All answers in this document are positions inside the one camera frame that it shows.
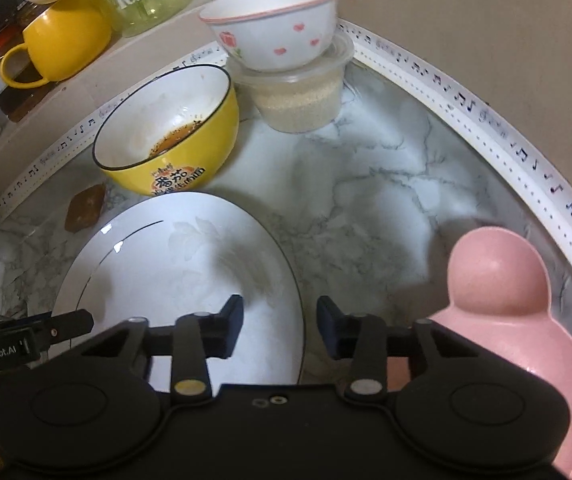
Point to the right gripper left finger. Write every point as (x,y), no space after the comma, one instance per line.
(195,338)

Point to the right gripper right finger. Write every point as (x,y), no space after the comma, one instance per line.
(364,339)

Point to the white oval deep plate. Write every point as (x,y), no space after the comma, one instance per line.
(187,253)

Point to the pink bear-shaped plate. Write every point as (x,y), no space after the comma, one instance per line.
(500,297)

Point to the small brown square block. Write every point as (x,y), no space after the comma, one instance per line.
(85,209)

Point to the yellow ceramic bowl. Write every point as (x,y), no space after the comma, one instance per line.
(172,134)

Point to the clear plastic container with grains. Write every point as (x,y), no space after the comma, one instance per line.
(301,100)

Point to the yellow mug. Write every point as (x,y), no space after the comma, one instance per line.
(60,42)

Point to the white bowl with pink flowers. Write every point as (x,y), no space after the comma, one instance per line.
(272,35)

